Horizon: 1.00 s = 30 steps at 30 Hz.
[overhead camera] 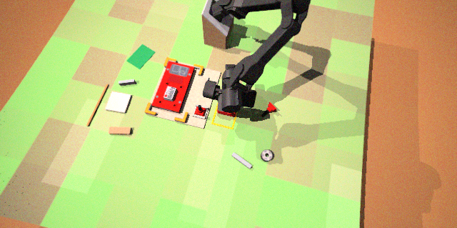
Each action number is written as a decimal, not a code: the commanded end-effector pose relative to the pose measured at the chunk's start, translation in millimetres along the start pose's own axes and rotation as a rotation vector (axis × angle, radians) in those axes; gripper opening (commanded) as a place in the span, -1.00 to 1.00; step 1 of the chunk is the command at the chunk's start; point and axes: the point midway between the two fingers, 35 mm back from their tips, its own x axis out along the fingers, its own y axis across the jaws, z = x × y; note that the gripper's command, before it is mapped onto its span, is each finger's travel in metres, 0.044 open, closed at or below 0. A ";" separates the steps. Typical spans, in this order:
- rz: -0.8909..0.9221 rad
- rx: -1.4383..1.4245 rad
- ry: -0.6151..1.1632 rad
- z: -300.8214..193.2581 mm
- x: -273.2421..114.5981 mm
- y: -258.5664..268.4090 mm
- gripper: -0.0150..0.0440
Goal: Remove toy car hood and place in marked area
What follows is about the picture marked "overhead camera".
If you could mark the green flat rectangle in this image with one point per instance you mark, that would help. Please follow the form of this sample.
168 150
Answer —
140 56

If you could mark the white flat square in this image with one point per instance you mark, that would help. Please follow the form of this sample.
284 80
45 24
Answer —
118 102

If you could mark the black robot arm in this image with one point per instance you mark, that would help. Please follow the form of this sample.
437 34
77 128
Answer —
250 68

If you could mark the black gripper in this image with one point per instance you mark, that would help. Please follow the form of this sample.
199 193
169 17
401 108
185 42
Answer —
211 90

